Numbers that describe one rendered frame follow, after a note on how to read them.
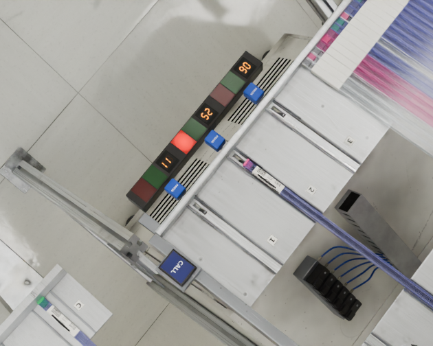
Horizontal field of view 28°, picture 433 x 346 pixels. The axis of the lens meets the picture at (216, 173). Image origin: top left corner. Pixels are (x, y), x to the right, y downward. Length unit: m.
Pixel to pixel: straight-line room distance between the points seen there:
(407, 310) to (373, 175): 0.45
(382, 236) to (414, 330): 0.42
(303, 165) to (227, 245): 0.19
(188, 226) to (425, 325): 0.42
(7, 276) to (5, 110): 0.41
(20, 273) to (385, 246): 0.90
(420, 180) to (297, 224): 0.53
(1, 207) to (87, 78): 0.37
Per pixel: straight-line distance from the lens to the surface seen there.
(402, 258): 1.89
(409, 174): 1.91
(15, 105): 2.09
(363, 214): 1.79
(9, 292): 2.19
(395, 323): 1.46
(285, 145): 1.50
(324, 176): 1.49
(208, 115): 1.53
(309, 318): 1.84
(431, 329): 1.47
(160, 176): 1.50
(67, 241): 2.21
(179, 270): 1.41
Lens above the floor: 1.97
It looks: 57 degrees down
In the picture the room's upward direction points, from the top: 114 degrees clockwise
